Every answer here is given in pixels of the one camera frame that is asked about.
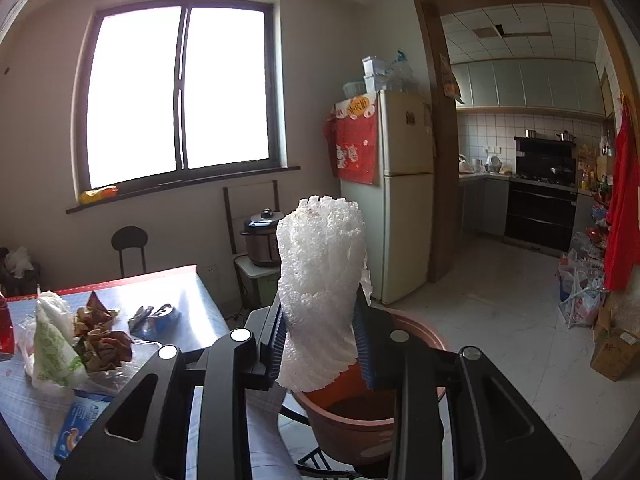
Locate white foam wrap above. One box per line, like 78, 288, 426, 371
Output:
277, 196, 372, 392

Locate blue carton box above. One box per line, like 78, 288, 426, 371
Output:
53, 389, 113, 464

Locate white green plastic bag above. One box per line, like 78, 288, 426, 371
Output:
17, 292, 88, 396

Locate brown plastic trash bucket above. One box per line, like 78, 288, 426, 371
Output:
292, 309, 448, 467

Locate black kitchen stove unit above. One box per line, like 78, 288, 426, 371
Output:
504, 136, 577, 252

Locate upper kitchen cabinets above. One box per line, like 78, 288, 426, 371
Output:
452, 58, 604, 116

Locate small white side table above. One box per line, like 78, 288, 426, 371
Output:
233, 255, 280, 310

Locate blue snack cup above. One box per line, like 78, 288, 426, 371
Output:
128, 304, 180, 340

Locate black stool under bucket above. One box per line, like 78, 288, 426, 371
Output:
280, 404, 360, 479

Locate silver pressure cooker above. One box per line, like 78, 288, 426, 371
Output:
241, 208, 284, 266

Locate clear plastic tray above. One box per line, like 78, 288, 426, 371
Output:
80, 339, 162, 396

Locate crumpled brown paper wrapper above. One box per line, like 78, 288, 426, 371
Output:
73, 292, 132, 373

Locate cardboard box on floor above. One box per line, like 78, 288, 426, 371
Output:
590, 307, 639, 382

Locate black round stool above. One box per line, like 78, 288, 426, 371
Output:
109, 224, 150, 279

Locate plastic bags on floor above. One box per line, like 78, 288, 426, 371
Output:
556, 232, 606, 328

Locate blue plaid tablecloth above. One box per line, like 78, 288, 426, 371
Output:
1, 292, 300, 479

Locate cream two-door refrigerator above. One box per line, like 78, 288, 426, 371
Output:
340, 90, 434, 304

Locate yellow orange item on sill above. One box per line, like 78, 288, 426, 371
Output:
78, 185, 119, 205

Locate red hanging apron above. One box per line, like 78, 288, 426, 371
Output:
604, 94, 639, 292

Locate red drink bottle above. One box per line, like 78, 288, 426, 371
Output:
0, 294, 15, 361

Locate red cloth on refrigerator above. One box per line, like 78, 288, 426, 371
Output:
323, 92, 378, 185

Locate dark framed window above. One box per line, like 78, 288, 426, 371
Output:
74, 0, 290, 209

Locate white boxes on refrigerator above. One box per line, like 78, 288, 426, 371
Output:
343, 50, 419, 99

